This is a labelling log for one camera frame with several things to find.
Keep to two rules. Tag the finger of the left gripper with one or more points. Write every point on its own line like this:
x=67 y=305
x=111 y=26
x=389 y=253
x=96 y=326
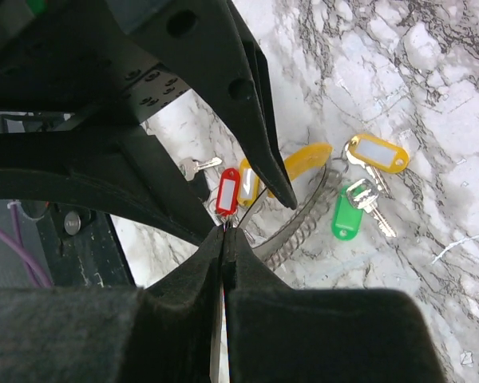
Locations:
x=208 y=46

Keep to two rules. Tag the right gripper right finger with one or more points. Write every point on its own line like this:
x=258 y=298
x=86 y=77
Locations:
x=279 y=334

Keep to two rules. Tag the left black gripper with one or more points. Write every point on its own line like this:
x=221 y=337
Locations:
x=78 y=60

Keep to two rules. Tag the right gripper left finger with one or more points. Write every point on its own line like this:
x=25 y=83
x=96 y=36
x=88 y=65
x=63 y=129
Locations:
x=169 y=332

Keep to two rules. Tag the red tag key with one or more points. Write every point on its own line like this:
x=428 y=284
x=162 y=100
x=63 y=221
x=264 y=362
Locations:
x=190 y=167
x=226 y=201

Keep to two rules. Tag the yellow tag key lower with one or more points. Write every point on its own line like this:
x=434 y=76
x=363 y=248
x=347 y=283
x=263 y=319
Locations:
x=249 y=184

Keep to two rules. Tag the yellow tag key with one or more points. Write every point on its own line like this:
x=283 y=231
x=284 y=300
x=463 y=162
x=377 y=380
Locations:
x=249 y=184
x=376 y=156

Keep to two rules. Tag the green tag key upper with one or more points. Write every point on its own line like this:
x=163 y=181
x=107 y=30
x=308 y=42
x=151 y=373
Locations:
x=353 y=202

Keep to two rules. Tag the yellow tag key upper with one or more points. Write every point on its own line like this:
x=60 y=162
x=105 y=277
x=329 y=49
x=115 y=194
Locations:
x=376 y=156

